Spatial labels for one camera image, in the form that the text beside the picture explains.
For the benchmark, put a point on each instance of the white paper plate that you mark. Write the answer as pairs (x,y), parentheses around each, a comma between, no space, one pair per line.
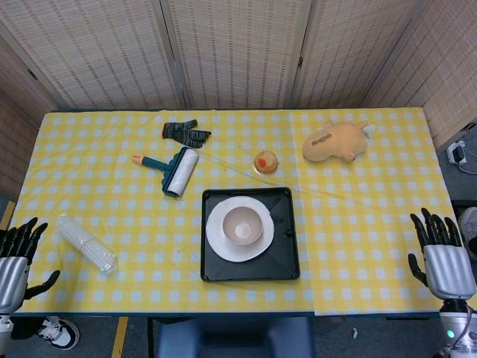
(220,242)

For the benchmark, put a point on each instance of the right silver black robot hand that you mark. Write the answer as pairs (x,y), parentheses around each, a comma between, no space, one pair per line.
(447,268)

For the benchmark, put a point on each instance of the black white sneaker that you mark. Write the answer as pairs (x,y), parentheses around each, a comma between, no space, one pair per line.
(61,333)

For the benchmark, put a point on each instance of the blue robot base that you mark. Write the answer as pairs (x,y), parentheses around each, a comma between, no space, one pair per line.
(231,339)

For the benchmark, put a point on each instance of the grey shoe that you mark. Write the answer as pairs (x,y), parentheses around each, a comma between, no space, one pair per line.
(469,231)

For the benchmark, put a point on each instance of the yellow white checkered tablecloth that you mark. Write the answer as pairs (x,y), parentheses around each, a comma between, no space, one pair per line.
(372,242)

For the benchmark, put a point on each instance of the yellow plush animal toy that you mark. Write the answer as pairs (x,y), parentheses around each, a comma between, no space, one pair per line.
(335,143)

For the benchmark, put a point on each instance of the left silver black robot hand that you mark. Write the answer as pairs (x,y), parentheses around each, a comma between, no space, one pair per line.
(11,279)

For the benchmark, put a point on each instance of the white woven folding screen panel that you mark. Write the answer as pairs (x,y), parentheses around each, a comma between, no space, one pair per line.
(18,123)
(354,48)
(238,48)
(93,48)
(447,67)

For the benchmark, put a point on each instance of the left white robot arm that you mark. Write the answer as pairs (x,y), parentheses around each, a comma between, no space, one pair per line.
(3,332)

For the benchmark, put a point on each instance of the black square plastic tray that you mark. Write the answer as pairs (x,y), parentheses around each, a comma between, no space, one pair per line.
(283,257)

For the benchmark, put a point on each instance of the clear sleeve of plastic cups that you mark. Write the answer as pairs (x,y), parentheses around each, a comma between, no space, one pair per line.
(87,244)

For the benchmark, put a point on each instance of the black grey knit glove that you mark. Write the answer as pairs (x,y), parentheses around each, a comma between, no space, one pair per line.
(184,132)

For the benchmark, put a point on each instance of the beige round bowl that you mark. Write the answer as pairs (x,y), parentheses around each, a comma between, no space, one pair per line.
(242,225)

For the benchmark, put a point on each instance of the white power adapter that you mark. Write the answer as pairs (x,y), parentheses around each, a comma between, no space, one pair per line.
(457,153)

